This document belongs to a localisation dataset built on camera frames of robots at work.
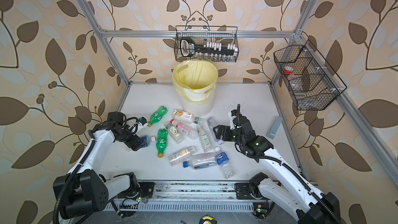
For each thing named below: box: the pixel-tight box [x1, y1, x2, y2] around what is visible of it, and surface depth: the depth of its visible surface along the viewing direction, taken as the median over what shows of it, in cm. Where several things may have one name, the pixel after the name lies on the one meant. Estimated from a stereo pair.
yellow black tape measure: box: [199, 214, 218, 224], surface depth 66 cm
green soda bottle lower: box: [155, 128, 168, 159], surface depth 88 cm
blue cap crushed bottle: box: [182, 151, 217, 170], surface depth 84 cm
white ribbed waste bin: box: [172, 60, 219, 117], surface depth 93 cm
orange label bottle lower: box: [167, 145, 196, 167], surface depth 83 cm
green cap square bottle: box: [164, 120, 185, 144], surface depth 91 cm
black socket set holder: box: [179, 37, 239, 58], surface depth 84 cm
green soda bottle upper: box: [147, 105, 168, 128], surface depth 99 cm
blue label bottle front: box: [214, 146, 235, 180], surface depth 82 cm
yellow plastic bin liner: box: [172, 60, 219, 105], surface depth 93 cm
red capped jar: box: [283, 65, 294, 76], surface depth 84 cm
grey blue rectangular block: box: [267, 116, 284, 140], surface depth 93 cm
